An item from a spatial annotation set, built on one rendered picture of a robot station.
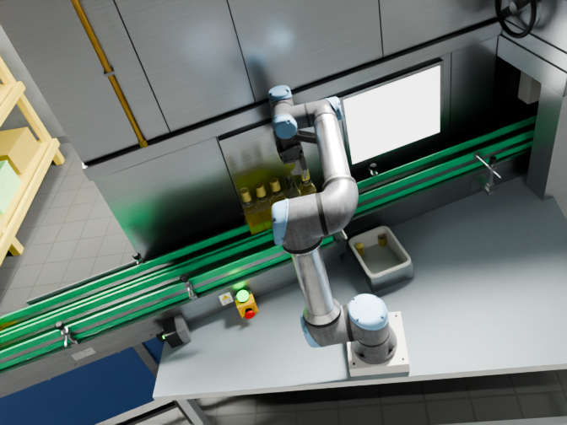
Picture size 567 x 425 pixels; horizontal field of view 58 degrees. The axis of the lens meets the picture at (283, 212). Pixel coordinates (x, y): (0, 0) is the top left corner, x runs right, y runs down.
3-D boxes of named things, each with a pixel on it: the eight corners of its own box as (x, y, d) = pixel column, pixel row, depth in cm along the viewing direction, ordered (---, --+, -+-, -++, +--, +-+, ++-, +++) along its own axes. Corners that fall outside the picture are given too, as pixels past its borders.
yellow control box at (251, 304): (254, 299, 203) (250, 287, 198) (259, 314, 197) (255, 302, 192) (238, 306, 202) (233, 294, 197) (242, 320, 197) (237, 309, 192)
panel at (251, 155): (439, 130, 219) (440, 57, 196) (443, 133, 217) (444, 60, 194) (240, 204, 210) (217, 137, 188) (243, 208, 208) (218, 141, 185)
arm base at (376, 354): (401, 361, 166) (399, 346, 159) (354, 367, 168) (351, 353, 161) (392, 320, 176) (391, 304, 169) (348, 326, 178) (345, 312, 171)
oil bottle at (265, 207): (279, 230, 209) (267, 191, 195) (283, 239, 205) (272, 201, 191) (267, 235, 209) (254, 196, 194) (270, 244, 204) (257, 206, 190)
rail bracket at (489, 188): (478, 184, 219) (482, 141, 203) (503, 207, 206) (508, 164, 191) (468, 187, 218) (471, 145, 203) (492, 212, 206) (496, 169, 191)
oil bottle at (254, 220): (266, 235, 209) (253, 196, 194) (270, 244, 205) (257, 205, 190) (253, 240, 208) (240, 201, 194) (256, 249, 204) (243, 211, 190)
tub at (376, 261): (387, 238, 211) (386, 223, 205) (414, 276, 195) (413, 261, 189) (348, 253, 210) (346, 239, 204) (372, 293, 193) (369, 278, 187)
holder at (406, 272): (381, 231, 215) (380, 217, 210) (413, 277, 195) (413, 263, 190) (343, 245, 214) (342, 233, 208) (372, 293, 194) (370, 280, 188)
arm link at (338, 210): (367, 209, 129) (336, 85, 159) (324, 217, 130) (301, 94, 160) (370, 234, 138) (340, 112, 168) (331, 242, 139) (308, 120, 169)
